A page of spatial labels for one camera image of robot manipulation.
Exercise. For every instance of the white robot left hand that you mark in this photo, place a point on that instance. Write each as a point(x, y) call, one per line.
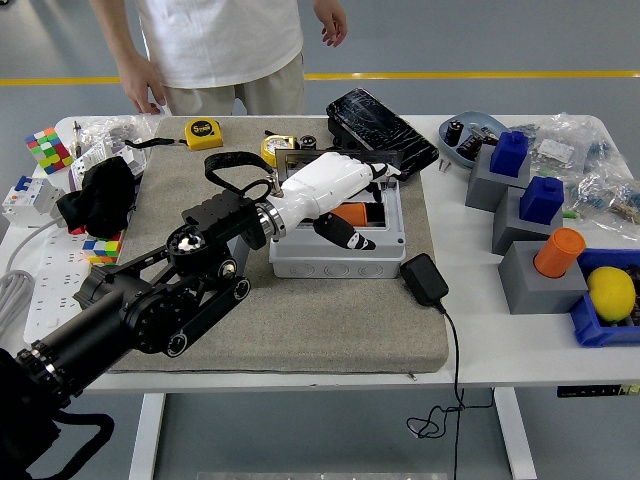
point(325, 185)

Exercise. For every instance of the person's left hand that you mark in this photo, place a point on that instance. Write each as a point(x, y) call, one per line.
point(332, 22)

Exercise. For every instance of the person's right hand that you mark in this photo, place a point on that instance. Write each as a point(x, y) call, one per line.
point(142, 82)

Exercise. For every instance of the grey lidded junction box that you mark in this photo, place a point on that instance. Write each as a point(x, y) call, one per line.
point(340, 265)

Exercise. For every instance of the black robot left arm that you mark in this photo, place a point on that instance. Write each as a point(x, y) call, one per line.
point(150, 300)

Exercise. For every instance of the person's right forearm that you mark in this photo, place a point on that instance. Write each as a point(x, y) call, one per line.
point(112, 25)

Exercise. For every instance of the small black capacitor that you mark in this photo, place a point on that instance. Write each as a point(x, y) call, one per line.
point(307, 141)

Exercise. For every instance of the clear bag of dark parts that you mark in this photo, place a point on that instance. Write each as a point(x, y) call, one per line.
point(120, 127)

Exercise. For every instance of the yellow round tape measure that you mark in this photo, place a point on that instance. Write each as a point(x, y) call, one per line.
point(270, 149)

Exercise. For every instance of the yellow square tape measure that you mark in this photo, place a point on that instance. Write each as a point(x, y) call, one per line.
point(202, 132)

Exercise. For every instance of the thin screwdriver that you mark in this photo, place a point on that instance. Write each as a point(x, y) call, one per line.
point(76, 135)

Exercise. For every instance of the person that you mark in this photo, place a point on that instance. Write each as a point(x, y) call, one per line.
point(220, 40)

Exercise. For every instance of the white printed carton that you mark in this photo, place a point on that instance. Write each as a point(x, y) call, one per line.
point(87, 157)

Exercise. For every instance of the large colourful puzzle cube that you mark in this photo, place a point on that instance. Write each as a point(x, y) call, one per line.
point(47, 150)

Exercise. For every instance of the black cloth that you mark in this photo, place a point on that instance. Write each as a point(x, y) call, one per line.
point(100, 195)

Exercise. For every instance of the black power adapter plug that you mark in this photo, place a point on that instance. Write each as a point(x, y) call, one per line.
point(422, 280)

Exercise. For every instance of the grey-brown mat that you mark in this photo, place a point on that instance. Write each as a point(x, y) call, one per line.
point(325, 325)

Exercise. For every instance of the dark brown capacitor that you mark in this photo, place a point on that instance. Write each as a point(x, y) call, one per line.
point(469, 145)

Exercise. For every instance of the grey block holder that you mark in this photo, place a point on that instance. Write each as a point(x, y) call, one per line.
point(482, 185)
point(530, 295)
point(507, 225)

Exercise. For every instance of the white circuit breaker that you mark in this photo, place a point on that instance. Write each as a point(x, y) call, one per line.
point(30, 200)

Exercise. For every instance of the blue-grey oval tray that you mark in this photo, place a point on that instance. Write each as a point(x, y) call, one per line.
point(477, 120)

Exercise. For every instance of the small colourful puzzle cube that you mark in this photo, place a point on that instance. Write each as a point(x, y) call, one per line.
point(102, 248)

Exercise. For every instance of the blue block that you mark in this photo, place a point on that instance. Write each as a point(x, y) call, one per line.
point(540, 200)
point(509, 152)

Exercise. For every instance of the clear bag with white label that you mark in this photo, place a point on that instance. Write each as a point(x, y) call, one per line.
point(555, 147)

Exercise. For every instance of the small green part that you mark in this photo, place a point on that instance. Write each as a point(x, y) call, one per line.
point(570, 215)

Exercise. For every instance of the clear bag of small parts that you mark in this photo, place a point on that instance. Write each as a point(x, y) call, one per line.
point(600, 190)

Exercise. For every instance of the blue plastic bin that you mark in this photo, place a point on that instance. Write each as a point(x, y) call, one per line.
point(590, 325)

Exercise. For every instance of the yellow lemon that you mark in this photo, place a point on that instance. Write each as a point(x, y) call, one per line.
point(610, 295)

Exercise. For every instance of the white table leg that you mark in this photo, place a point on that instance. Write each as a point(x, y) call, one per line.
point(147, 435)
point(515, 435)

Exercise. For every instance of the black table control panel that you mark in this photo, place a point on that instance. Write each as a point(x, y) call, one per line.
point(590, 391)

